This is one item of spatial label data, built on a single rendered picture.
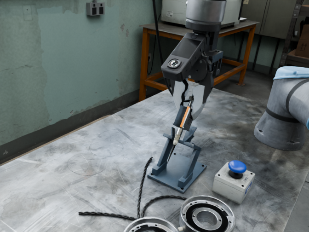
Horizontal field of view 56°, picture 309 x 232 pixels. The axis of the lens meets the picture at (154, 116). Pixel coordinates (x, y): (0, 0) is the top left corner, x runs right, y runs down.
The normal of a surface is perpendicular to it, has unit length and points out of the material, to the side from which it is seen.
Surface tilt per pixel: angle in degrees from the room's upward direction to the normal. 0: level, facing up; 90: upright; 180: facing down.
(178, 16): 90
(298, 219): 0
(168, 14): 90
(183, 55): 31
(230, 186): 90
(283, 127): 72
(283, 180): 0
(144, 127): 0
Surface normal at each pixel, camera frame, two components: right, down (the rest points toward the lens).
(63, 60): 0.81, 0.32
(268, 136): -0.67, -0.02
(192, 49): -0.22, -0.59
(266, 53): -0.59, 0.33
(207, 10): -0.11, 0.43
